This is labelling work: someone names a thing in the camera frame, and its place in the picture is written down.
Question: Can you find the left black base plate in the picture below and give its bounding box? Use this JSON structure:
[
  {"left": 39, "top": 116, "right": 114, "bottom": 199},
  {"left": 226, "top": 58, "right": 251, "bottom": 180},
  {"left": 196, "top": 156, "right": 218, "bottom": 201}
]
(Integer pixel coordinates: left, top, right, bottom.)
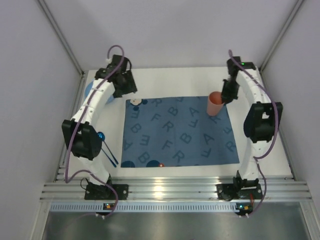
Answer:
[{"left": 84, "top": 183, "right": 129, "bottom": 201}]

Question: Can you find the blue plastic plate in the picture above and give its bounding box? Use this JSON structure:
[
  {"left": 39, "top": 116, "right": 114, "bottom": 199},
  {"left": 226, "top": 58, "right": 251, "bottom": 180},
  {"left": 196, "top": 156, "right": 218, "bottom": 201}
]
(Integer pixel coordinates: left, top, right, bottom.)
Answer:
[{"left": 83, "top": 80, "right": 114, "bottom": 104}]

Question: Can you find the perforated cable duct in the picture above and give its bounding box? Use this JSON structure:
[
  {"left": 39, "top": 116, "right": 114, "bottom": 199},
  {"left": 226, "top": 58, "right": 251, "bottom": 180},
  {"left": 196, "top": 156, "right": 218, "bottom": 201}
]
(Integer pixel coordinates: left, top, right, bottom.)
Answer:
[{"left": 50, "top": 202, "right": 252, "bottom": 213}]

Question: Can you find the blue metal fork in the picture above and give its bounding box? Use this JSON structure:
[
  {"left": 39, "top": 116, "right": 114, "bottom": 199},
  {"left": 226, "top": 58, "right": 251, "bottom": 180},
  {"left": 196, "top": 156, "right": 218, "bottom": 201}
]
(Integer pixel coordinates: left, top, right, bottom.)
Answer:
[{"left": 101, "top": 149, "right": 117, "bottom": 168}]

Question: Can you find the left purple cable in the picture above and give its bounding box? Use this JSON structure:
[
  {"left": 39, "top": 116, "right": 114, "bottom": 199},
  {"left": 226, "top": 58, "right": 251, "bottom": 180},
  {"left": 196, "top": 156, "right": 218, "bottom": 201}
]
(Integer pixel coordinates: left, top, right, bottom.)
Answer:
[{"left": 64, "top": 44, "right": 126, "bottom": 218}]

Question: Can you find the blue metal spoon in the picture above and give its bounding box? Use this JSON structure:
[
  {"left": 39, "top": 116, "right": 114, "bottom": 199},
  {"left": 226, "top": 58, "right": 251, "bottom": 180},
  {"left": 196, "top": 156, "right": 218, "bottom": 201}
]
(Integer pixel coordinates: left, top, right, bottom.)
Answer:
[{"left": 97, "top": 131, "right": 119, "bottom": 166}]

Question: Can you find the blue letter-print placemat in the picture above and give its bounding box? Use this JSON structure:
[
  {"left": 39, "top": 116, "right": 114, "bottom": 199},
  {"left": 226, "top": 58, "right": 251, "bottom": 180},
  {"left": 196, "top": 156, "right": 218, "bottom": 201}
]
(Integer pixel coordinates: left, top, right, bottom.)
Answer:
[{"left": 121, "top": 96, "right": 240, "bottom": 168}]

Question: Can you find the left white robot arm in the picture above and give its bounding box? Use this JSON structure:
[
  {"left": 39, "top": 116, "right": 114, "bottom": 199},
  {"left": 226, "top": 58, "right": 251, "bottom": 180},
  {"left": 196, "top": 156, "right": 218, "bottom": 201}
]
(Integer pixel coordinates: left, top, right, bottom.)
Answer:
[{"left": 61, "top": 54, "right": 137, "bottom": 189}]

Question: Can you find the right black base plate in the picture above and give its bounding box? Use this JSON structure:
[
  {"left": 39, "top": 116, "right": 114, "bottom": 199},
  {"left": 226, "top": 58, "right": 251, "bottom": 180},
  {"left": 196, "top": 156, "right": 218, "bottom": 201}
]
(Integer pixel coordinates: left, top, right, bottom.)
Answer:
[{"left": 216, "top": 183, "right": 263, "bottom": 201}]

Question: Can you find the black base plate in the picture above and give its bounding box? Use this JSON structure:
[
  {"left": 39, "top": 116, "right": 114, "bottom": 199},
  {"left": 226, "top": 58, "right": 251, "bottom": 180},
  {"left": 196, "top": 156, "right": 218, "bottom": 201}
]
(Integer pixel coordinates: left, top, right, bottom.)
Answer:
[
  {"left": 216, "top": 183, "right": 263, "bottom": 201},
  {"left": 84, "top": 183, "right": 129, "bottom": 201}
]

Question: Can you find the orange plastic cup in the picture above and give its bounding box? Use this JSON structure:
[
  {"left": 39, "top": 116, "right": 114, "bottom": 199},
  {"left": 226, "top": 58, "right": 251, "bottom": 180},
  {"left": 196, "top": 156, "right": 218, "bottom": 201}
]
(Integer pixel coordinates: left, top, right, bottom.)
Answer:
[{"left": 206, "top": 91, "right": 224, "bottom": 117}]

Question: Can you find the aluminium mounting rail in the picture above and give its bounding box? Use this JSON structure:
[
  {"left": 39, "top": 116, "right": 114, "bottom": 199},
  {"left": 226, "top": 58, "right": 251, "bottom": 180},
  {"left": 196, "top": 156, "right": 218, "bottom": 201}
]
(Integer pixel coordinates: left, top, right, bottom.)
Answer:
[{"left": 40, "top": 177, "right": 312, "bottom": 202}]

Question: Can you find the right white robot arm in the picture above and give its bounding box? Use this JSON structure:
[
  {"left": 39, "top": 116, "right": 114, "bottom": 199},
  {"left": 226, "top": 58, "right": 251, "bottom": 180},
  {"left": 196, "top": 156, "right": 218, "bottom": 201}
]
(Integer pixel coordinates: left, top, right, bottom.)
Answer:
[{"left": 221, "top": 56, "right": 283, "bottom": 191}]

